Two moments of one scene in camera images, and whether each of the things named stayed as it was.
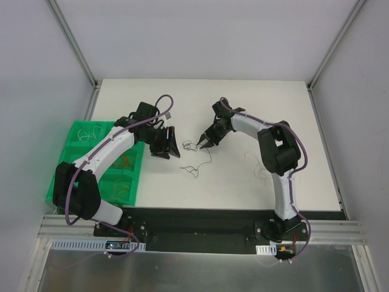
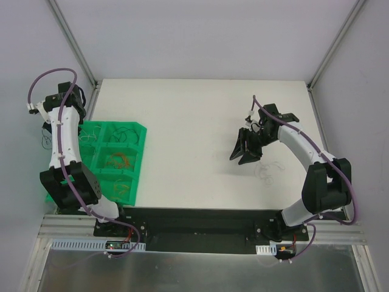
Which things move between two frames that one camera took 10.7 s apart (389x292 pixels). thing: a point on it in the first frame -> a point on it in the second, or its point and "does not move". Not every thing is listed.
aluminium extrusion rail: x=329 y=231 does not move
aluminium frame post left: x=73 y=42 does not move
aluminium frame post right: x=358 y=5 does not move
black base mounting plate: x=232 y=231 does not move
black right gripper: x=211 y=137 -> x=251 y=141
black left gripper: x=164 y=141 -> x=78 y=99
